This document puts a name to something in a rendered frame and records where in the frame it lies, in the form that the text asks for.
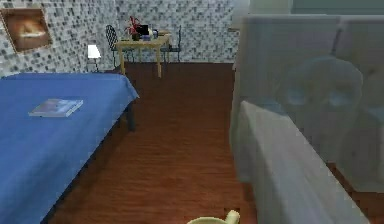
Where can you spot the black box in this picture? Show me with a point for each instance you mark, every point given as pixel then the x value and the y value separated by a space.
pixel 144 29

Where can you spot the brown framed picture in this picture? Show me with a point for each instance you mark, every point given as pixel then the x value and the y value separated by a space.
pixel 26 29

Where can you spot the blue bed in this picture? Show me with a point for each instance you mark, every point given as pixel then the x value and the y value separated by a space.
pixel 50 146

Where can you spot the grey blue book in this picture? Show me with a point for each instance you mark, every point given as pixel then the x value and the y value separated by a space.
pixel 56 107

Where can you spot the light wooden table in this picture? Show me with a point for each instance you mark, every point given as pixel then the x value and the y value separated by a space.
pixel 143 44

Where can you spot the blue white cup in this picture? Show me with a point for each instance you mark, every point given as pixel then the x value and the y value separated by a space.
pixel 154 33

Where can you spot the cream yellow mug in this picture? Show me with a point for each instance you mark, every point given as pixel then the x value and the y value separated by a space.
pixel 216 219

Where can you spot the red house plant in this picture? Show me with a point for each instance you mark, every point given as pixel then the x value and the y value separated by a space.
pixel 133 27

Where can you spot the pale grey sofa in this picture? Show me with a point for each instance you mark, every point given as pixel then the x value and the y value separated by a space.
pixel 300 110

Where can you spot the white table lamp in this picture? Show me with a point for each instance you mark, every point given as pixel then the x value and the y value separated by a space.
pixel 93 52

